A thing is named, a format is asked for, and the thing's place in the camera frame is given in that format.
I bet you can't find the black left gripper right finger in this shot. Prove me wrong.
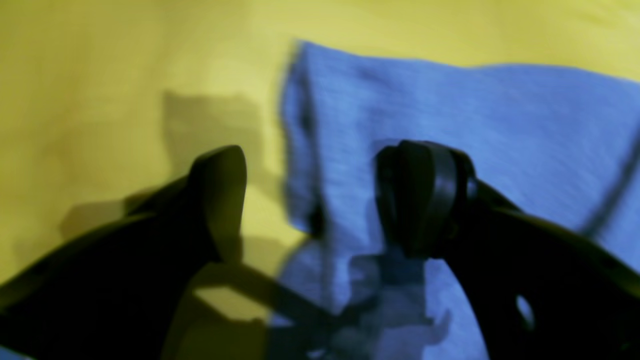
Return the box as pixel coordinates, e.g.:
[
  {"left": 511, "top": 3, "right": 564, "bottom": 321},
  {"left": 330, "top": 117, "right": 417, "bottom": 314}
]
[{"left": 375, "top": 140, "right": 640, "bottom": 360}]

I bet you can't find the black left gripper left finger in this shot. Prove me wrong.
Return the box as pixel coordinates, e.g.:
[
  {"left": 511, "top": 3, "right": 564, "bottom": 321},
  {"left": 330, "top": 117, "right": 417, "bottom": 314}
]
[{"left": 1, "top": 145, "right": 247, "bottom": 360}]

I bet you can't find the yellow table cloth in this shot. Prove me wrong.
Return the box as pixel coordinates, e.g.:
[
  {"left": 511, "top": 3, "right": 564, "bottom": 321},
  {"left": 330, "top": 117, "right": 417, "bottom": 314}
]
[{"left": 1, "top": 0, "right": 639, "bottom": 360}]

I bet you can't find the grey t-shirt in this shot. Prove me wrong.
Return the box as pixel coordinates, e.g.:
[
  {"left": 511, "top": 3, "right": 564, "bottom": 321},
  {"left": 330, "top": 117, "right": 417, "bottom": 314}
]
[{"left": 265, "top": 43, "right": 639, "bottom": 360}]

